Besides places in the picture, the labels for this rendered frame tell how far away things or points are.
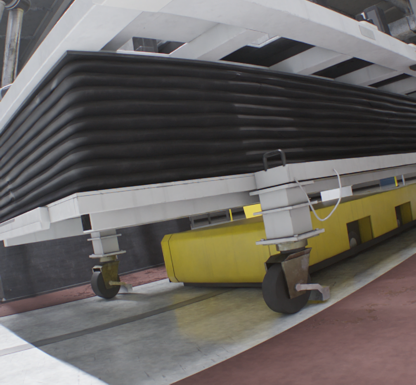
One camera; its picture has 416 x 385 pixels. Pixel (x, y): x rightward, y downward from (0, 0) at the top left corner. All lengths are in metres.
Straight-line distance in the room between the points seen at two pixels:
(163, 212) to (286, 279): 0.39
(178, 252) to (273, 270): 0.87
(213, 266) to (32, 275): 1.34
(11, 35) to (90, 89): 1.95
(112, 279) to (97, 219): 1.19
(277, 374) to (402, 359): 0.24
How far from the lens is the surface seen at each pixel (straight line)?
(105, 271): 2.19
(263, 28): 1.15
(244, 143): 1.32
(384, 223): 2.29
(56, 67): 1.15
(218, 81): 1.31
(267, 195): 1.28
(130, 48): 1.59
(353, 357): 0.86
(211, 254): 1.87
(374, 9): 1.80
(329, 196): 7.24
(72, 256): 2.97
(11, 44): 2.94
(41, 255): 2.85
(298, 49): 1.64
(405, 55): 1.73
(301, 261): 1.27
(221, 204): 1.26
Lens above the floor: 0.33
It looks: 4 degrees up
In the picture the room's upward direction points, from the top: 10 degrees counter-clockwise
